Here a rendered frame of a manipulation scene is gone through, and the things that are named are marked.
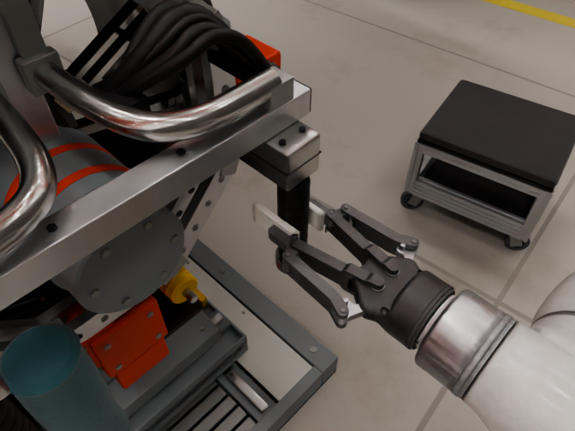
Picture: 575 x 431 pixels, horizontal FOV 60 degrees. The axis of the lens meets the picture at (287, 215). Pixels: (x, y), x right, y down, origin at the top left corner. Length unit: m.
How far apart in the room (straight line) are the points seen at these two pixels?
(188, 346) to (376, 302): 0.74
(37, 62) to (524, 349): 0.50
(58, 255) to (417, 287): 0.31
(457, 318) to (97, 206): 0.32
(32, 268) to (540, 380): 0.40
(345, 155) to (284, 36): 0.94
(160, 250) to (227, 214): 1.18
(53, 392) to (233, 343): 0.69
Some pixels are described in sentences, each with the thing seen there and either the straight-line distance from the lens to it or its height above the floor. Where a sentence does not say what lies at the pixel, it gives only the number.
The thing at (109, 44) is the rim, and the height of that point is 0.94.
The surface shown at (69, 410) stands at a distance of 0.68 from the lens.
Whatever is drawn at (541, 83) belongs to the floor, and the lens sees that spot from 2.58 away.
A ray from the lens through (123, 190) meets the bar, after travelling 0.42.
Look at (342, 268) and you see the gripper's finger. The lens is 0.53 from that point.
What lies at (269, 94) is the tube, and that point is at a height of 1.00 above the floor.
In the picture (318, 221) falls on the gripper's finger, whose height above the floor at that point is 0.83.
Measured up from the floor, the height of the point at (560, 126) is 0.34.
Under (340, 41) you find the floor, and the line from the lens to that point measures 2.65.
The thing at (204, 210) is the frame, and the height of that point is 0.68.
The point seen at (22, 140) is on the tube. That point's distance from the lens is 0.45.
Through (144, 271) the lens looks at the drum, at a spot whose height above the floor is 0.83.
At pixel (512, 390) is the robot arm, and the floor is 0.87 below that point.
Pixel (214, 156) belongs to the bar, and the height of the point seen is 0.97.
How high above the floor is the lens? 1.26
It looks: 48 degrees down
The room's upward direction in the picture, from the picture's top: straight up
